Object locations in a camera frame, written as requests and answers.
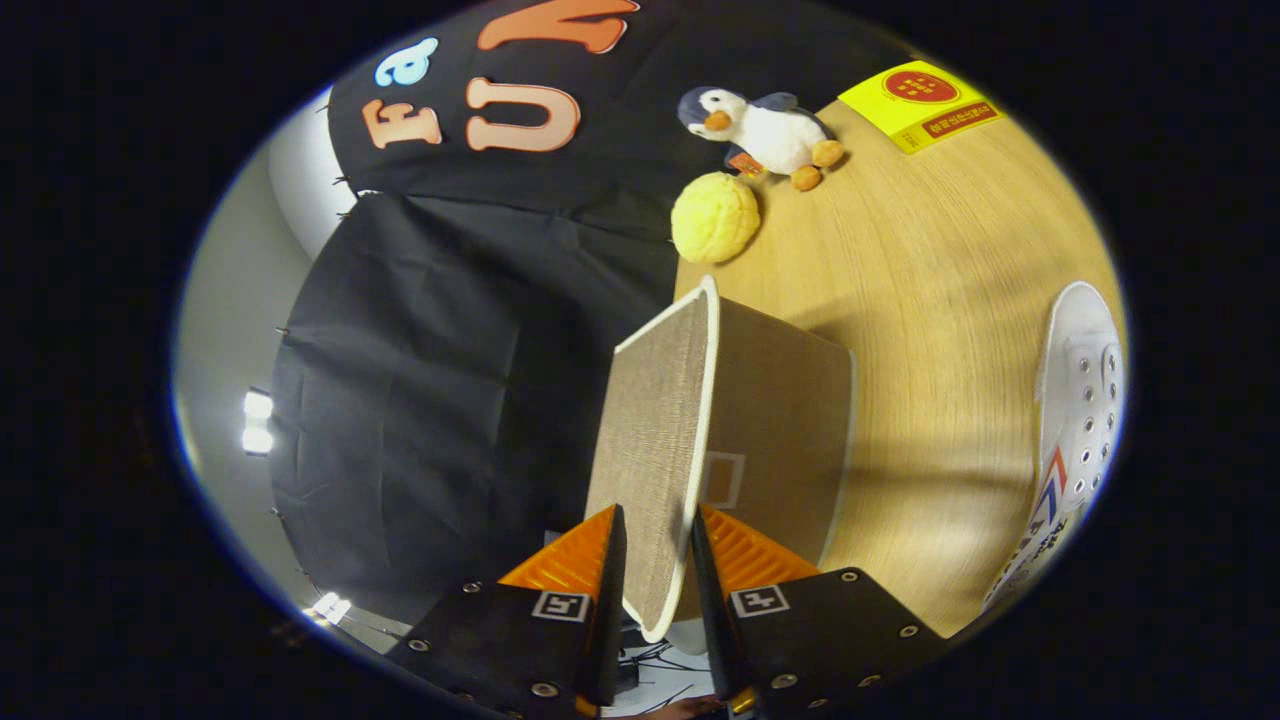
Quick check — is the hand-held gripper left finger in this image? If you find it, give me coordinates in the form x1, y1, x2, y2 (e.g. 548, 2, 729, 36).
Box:
385, 505, 629, 720

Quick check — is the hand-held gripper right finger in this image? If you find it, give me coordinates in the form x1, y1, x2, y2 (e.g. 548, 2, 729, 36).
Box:
690, 503, 946, 720

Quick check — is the brown fabric storage box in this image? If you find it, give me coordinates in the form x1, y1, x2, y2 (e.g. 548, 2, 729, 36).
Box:
585, 275, 858, 643

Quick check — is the white canvas shoe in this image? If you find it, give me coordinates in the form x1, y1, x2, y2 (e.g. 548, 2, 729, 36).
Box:
983, 282, 1128, 613

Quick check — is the yellow bun plush toy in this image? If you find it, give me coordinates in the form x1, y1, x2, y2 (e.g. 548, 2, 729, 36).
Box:
670, 172, 763, 265

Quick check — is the penguin plush toy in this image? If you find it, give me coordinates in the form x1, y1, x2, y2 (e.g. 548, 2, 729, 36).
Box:
677, 85, 846, 193

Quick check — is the yellow book with red circle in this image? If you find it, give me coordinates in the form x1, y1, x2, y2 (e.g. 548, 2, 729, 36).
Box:
838, 60, 1004, 156

